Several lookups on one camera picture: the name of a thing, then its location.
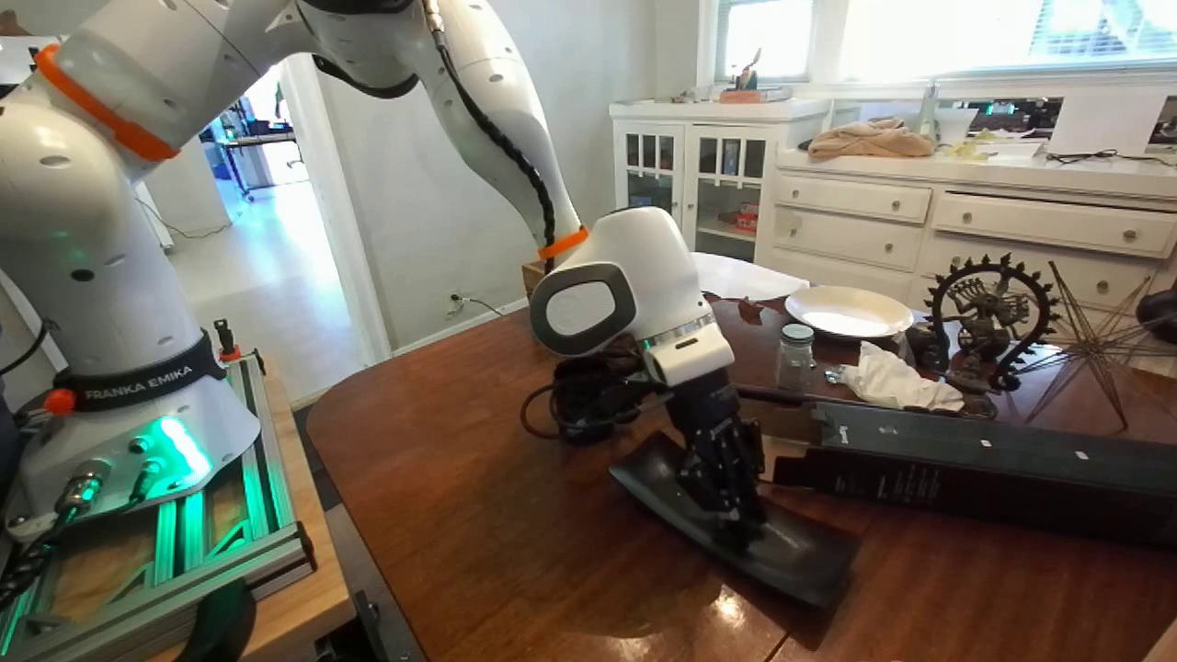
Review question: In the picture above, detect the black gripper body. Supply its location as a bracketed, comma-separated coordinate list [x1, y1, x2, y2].
[663, 371, 764, 489]

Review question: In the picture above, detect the small glass jar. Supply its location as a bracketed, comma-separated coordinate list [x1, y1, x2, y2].
[774, 318, 822, 394]

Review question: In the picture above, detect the white paper sheet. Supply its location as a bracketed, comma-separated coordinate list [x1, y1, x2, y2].
[692, 251, 814, 306]

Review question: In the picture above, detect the white round plate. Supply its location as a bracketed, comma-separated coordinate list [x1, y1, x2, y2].
[785, 282, 917, 343]

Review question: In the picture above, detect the crumpled white napkin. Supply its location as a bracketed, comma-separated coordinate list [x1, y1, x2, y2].
[839, 339, 969, 415]

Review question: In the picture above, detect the open wooden box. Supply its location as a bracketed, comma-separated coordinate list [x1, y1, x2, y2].
[520, 252, 552, 306]

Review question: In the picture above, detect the long black box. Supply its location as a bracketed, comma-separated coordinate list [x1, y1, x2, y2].
[769, 398, 1177, 553]

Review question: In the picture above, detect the white drawer dresser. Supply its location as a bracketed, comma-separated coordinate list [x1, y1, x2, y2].
[754, 147, 1177, 371]

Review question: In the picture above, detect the white glass-door cabinet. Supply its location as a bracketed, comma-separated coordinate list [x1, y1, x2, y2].
[607, 99, 839, 267]

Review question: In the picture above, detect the brown bread-like item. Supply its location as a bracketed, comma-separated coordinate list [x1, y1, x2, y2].
[806, 122, 937, 165]

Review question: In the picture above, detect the orange potted plant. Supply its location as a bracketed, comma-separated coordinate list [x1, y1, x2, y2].
[715, 49, 769, 105]

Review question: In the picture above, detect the wooden base board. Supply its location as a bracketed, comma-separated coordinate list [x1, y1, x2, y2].
[234, 361, 362, 662]

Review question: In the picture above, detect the black rounded object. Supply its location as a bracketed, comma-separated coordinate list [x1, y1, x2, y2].
[1134, 280, 1177, 350]

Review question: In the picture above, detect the white upright board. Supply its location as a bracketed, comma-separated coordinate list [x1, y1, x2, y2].
[1044, 84, 1167, 163]

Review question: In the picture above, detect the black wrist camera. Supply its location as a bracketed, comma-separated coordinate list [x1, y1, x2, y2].
[552, 352, 654, 444]

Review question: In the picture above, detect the orange cable strap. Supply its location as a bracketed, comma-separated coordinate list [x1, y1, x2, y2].
[533, 219, 596, 267]

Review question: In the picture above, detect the dark metal ring statue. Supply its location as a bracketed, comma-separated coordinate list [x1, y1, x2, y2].
[918, 251, 1061, 398]

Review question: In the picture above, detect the black corrugated cable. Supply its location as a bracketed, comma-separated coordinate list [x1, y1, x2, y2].
[421, 0, 563, 251]

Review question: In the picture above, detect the wire starburst sculpture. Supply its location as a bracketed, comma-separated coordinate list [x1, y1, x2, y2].
[1023, 257, 1177, 433]

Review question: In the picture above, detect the aluminium base frame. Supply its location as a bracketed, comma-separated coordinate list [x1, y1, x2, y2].
[0, 347, 315, 662]

